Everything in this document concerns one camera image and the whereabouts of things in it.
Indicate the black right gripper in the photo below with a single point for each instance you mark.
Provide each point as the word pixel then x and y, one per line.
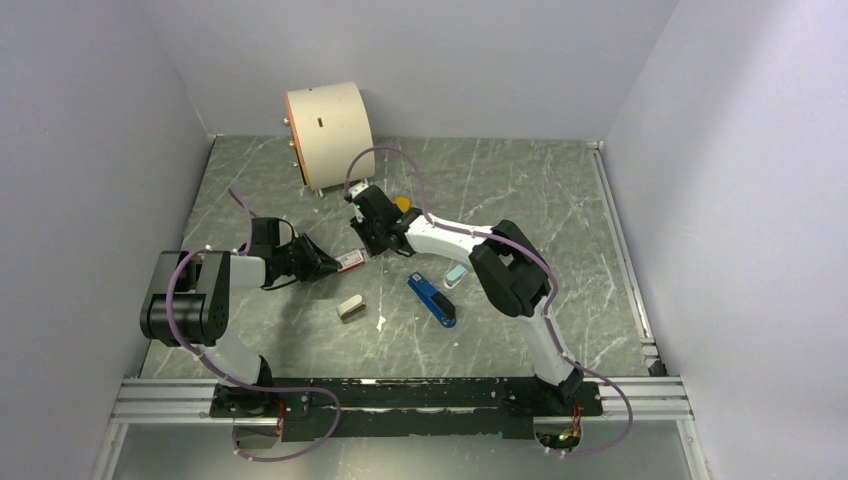
pixel 358 223

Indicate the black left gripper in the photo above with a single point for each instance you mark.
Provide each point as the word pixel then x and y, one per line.
pixel 318 264

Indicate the red white staple box sleeve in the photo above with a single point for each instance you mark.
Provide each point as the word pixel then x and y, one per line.
pixel 350 261

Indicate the light blue small box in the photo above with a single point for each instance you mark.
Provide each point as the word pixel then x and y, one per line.
pixel 454 276

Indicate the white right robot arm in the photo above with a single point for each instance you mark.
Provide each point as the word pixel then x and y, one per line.
pixel 517 282

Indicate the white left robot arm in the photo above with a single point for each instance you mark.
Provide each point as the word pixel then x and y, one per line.
pixel 188 303

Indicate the blue black stapler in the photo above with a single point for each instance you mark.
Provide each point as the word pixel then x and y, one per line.
pixel 436 302

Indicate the yellow grey small box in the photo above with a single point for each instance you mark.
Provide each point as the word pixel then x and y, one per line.
pixel 402 203

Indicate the beige brown small box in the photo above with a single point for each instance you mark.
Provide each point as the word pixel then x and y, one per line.
pixel 349 308

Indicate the beige cylindrical drum device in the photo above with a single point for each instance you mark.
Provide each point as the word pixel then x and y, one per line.
pixel 331 135

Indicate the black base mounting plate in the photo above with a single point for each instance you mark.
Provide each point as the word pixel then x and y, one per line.
pixel 307 408

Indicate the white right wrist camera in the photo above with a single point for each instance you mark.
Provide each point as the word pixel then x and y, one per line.
pixel 354 191

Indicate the aluminium front rail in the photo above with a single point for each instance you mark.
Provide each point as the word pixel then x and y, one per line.
pixel 188 401

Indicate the aluminium rail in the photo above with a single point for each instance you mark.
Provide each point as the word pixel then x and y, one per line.
pixel 648 346
pixel 188 401

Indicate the aluminium right side rail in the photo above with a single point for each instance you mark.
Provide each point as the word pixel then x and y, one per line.
pixel 648 346

